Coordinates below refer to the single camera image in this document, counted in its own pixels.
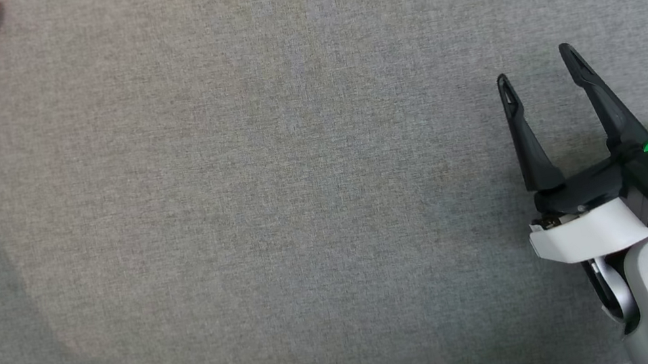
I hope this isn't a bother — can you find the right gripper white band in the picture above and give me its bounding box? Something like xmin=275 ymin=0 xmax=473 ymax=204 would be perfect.
xmin=492 ymin=30 xmax=648 ymax=272

